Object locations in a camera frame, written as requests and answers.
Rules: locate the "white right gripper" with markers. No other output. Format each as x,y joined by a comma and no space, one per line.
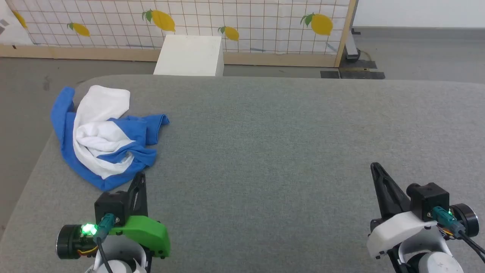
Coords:
394,231

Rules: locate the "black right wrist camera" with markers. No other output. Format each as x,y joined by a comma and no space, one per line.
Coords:
430,197

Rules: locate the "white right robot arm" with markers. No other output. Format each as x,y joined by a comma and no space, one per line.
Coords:
432,261

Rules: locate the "grey squares print panel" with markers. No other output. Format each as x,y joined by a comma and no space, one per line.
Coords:
13,36

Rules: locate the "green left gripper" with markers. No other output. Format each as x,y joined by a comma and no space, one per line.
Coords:
146,231

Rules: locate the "lemon print partition panel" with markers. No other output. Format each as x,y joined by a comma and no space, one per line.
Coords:
265,19

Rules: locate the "blue and white t-shirt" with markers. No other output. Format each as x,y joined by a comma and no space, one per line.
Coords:
102,136

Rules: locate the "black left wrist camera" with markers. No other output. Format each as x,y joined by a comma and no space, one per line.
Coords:
111,206

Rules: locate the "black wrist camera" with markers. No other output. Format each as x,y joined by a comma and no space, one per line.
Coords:
111,206
430,197

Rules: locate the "grey metal partition stand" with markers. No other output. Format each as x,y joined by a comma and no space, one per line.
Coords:
351,47

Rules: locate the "large black floor mat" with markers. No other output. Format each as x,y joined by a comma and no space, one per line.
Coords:
362,70

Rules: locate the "white box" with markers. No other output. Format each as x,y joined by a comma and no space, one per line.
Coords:
189,57

